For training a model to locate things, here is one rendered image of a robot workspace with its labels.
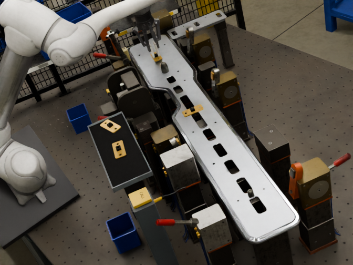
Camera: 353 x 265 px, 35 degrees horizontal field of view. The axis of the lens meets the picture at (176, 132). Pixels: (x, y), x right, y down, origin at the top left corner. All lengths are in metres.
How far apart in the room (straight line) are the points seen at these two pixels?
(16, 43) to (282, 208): 1.04
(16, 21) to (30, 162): 0.58
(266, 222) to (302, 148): 0.71
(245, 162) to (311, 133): 0.59
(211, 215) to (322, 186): 0.37
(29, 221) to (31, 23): 0.91
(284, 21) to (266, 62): 1.70
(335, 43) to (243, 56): 1.38
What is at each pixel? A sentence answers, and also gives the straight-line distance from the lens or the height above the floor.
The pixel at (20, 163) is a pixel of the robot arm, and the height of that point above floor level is 1.05.
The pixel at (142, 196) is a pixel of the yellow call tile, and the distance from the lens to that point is 1.72.
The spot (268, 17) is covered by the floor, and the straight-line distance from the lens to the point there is 4.71.
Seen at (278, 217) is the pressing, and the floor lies 1.00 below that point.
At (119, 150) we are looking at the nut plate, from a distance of 1.91.
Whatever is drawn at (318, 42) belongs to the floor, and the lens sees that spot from 4.30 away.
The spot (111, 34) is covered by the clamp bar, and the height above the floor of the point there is 1.21.
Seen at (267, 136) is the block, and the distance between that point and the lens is 2.00.
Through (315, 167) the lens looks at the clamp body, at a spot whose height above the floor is 1.06.
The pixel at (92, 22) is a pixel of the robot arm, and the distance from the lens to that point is 2.06.
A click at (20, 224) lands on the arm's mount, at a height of 0.74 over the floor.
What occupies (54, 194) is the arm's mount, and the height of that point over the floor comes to 0.76.
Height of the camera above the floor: 2.36
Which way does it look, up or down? 39 degrees down
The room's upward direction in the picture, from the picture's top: 18 degrees counter-clockwise
